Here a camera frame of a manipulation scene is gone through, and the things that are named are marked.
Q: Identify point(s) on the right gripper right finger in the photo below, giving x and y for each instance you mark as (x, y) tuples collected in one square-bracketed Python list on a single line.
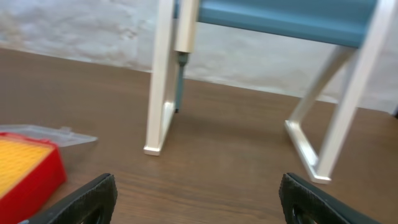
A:
[(314, 196)]

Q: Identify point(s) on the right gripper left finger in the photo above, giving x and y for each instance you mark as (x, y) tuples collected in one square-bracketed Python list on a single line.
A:
[(89, 196)]

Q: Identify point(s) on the red and yellow tip box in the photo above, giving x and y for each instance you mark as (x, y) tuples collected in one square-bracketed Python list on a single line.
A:
[(31, 186)]

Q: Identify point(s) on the white and blue stand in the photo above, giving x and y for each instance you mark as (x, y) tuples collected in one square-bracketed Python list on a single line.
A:
[(280, 18)]

